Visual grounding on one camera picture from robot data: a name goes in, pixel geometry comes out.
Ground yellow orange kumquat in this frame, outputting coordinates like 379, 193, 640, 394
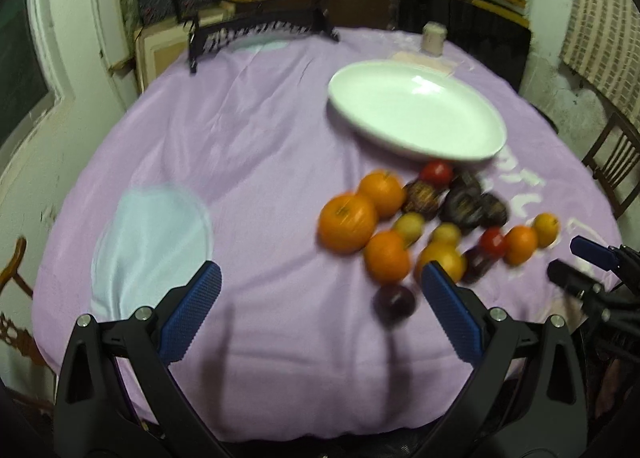
532, 212, 561, 248
413, 241, 466, 283

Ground small orange mandarin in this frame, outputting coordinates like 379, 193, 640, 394
503, 225, 538, 267

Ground red cherry tomato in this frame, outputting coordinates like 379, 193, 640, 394
419, 160, 454, 189
478, 226, 508, 260

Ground dark purple plum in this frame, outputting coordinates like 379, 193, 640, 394
461, 246, 496, 285
373, 285, 416, 329

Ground dark purple mangosteen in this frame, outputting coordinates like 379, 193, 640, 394
480, 193, 509, 229
439, 187, 484, 234

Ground small yellow longan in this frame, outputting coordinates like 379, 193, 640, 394
428, 222, 462, 247
392, 212, 425, 247

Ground dark brown mangosteen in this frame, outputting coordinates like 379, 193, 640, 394
401, 180, 442, 220

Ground large orange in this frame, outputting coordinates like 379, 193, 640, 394
317, 193, 378, 255

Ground dark wooden chair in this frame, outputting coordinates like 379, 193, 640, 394
1, 236, 55, 412

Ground white oval plate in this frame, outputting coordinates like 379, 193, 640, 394
328, 60, 506, 163

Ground purple printed tablecloth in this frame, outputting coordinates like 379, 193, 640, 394
30, 26, 623, 443

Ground pale drink can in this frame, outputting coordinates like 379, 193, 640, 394
421, 22, 447, 58

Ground window with white frame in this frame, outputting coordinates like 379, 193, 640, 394
1, 0, 75, 166

